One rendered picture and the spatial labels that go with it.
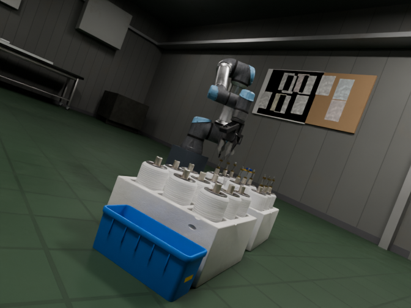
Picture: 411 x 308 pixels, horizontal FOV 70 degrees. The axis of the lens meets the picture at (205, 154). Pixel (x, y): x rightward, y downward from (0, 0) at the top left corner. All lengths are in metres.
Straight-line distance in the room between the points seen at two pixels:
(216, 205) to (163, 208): 0.16
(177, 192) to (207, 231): 0.16
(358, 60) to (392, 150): 1.36
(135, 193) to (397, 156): 3.49
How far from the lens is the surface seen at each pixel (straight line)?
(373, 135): 4.22
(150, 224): 0.90
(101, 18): 7.67
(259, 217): 1.36
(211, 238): 0.83
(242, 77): 1.92
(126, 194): 0.99
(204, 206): 0.87
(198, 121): 1.87
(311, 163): 4.43
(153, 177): 0.98
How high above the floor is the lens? 0.38
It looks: 2 degrees down
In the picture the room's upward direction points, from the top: 21 degrees clockwise
